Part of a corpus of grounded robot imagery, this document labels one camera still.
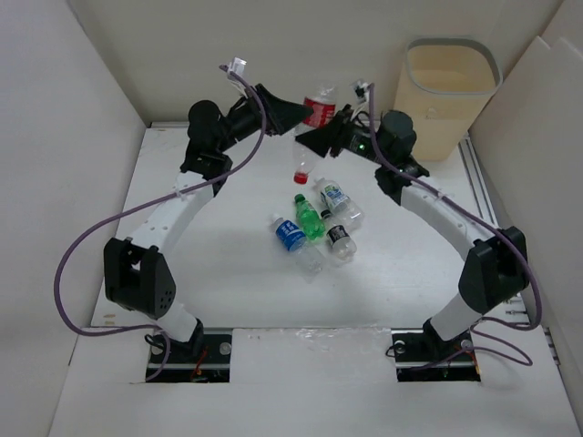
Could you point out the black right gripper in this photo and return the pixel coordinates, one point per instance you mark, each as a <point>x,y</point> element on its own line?
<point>336,135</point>

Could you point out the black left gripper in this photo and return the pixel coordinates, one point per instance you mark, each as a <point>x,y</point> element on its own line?
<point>281,116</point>

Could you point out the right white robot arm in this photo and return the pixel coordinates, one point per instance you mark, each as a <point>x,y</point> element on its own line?
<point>494,259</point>

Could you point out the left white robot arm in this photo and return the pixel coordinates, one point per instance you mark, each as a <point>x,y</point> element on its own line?
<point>137,275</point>

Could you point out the cream plastic waste bin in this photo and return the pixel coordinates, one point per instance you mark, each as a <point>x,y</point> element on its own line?
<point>444,84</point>

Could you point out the green white label bottle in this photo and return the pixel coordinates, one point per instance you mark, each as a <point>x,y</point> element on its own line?
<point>339,203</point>

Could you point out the green plastic soda bottle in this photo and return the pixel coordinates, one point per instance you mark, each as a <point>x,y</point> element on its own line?
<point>308,218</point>

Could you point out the black label pepsi bottle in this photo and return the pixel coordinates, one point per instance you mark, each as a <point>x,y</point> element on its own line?
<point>341,243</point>

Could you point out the blue label water bottle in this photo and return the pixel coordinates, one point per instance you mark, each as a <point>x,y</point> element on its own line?
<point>296,243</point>

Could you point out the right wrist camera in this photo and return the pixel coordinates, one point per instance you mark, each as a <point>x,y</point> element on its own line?
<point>361,89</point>

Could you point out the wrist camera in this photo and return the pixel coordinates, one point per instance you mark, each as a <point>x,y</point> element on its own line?
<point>234,70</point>
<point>361,89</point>

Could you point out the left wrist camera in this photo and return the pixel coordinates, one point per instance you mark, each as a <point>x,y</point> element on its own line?
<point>234,70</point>

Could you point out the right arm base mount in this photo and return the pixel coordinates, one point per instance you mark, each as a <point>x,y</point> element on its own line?
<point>420,355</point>

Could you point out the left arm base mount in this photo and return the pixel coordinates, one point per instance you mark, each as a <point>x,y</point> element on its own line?
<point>207,361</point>

